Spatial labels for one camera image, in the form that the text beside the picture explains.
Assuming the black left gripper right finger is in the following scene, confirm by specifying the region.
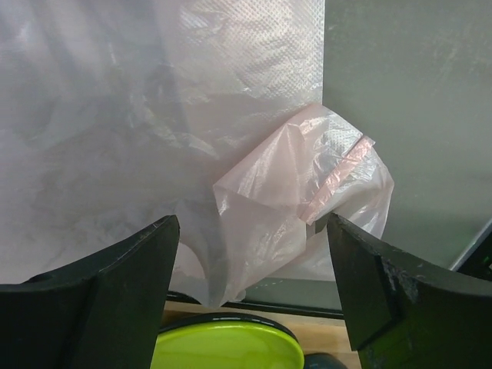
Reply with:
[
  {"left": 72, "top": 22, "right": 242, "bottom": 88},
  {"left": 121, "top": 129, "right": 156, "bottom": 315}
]
[{"left": 327, "top": 214, "right": 491, "bottom": 368}]

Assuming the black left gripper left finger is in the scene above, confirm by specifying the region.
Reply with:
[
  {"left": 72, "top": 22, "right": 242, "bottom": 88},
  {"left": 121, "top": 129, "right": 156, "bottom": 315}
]
[{"left": 1, "top": 215, "right": 180, "bottom": 368}]

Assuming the pink plastic trash bag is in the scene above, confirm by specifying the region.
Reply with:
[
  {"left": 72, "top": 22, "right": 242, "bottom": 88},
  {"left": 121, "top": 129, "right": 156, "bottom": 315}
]
[
  {"left": 170, "top": 104, "right": 394, "bottom": 308},
  {"left": 1, "top": 1, "right": 325, "bottom": 284}
]

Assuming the dark blue ceramic mug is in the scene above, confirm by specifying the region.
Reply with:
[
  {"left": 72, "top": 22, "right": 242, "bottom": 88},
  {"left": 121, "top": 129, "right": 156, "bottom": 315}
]
[{"left": 304, "top": 353, "right": 347, "bottom": 369}]

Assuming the green plate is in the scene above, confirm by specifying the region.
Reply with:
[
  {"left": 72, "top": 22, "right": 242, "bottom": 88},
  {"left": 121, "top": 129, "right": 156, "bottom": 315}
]
[{"left": 151, "top": 313, "right": 304, "bottom": 369}]

